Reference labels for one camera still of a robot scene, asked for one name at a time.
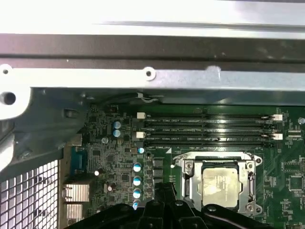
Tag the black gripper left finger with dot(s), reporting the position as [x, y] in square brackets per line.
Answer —
[133, 217]

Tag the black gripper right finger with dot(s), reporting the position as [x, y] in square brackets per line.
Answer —
[205, 219]

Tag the metal socket cover frame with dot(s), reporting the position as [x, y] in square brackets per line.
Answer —
[196, 183]

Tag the silver CPU green board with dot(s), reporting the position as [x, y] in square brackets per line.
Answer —
[220, 186]

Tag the thin metal locking lever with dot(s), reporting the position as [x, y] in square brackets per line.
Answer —
[252, 186]
[176, 162]

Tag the CPU socket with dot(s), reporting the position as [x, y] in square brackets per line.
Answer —
[189, 169]

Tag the silver blue-top capacitor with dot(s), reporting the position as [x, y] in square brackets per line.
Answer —
[116, 132]
[137, 193]
[137, 167]
[135, 204]
[116, 124]
[137, 181]

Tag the silver rear port block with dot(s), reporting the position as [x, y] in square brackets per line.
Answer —
[76, 193]
[75, 212]

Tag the blue port connector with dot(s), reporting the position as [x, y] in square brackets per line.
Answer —
[77, 162]

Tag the green motherboard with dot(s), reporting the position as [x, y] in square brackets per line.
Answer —
[269, 167]

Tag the black RAM slot white clips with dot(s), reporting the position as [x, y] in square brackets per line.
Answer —
[190, 135]
[190, 116]

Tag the black open PC case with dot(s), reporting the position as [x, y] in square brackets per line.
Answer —
[190, 78]

